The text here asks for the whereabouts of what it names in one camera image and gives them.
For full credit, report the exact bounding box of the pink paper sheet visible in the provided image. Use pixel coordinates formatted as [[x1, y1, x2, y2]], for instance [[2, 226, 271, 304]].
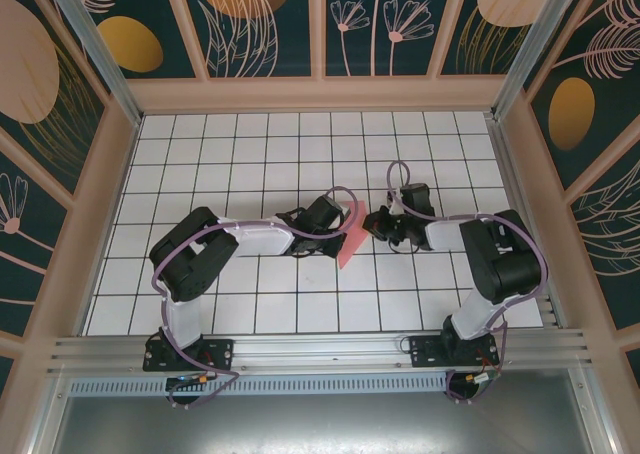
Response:
[[337, 201, 369, 270]]

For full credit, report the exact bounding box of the shiny metal sheet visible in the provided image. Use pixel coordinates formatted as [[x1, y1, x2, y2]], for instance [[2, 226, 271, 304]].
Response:
[[29, 368, 616, 454]]

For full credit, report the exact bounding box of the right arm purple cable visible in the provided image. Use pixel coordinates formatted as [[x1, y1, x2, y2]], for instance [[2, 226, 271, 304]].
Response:
[[388, 161, 550, 405]]

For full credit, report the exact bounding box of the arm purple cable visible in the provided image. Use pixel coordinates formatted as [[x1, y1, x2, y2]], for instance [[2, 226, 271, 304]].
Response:
[[388, 161, 550, 405], [151, 186, 359, 409]]

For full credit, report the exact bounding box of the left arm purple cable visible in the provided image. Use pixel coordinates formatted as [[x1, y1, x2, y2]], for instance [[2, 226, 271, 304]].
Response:
[[151, 186, 359, 409]]

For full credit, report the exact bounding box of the aluminium table side rail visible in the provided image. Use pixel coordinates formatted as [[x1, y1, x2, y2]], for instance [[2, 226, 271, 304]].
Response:
[[484, 113, 569, 331]]

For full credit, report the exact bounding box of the long aluminium mounting rail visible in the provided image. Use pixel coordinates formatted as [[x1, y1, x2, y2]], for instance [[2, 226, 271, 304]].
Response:
[[47, 327, 596, 380]]

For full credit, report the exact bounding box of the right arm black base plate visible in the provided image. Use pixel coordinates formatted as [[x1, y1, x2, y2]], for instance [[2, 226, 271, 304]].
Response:
[[408, 334, 501, 370]]

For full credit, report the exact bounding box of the grey slotted cable duct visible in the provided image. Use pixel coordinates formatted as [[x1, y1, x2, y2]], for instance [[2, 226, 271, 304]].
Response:
[[67, 372, 451, 398]]

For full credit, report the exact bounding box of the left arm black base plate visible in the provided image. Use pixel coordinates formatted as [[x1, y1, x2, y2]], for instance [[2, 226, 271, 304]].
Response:
[[142, 337, 236, 373]]

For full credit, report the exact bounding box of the aluminium corner post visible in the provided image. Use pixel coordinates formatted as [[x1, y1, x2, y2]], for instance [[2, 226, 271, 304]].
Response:
[[491, 0, 595, 121], [39, 0, 145, 128]]

